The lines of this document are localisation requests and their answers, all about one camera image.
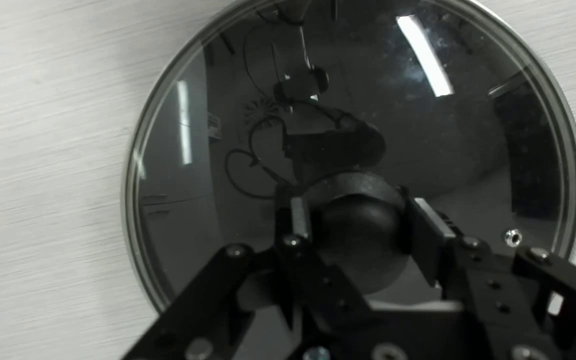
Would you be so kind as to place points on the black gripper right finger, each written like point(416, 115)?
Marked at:
point(501, 293)

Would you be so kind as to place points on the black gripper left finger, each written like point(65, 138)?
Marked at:
point(208, 300)

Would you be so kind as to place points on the glass pot lid black knob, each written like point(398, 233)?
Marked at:
point(188, 133)

